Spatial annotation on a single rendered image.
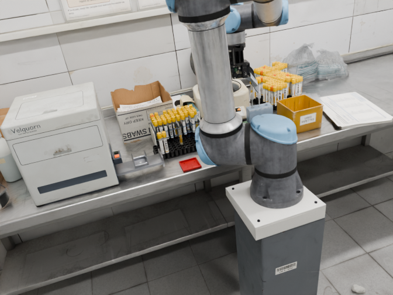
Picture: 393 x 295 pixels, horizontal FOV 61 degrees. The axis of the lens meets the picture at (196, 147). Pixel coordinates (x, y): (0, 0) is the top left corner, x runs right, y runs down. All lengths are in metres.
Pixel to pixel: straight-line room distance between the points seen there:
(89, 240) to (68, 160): 0.89
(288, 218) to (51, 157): 0.73
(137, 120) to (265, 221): 0.74
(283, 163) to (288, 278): 0.39
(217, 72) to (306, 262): 0.64
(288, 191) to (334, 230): 1.33
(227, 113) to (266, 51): 1.10
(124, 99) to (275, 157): 0.97
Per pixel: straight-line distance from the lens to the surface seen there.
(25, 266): 1.99
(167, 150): 1.26
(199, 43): 0.77
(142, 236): 1.86
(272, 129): 0.85
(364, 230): 2.28
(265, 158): 0.88
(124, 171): 1.19
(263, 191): 0.94
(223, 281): 1.94
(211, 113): 0.84
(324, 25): 2.08
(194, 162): 1.23
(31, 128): 1.09
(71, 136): 1.09
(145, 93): 1.67
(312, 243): 1.06
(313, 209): 0.95
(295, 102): 1.48
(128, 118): 1.40
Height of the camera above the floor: 1.54
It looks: 30 degrees down
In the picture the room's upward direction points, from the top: 8 degrees counter-clockwise
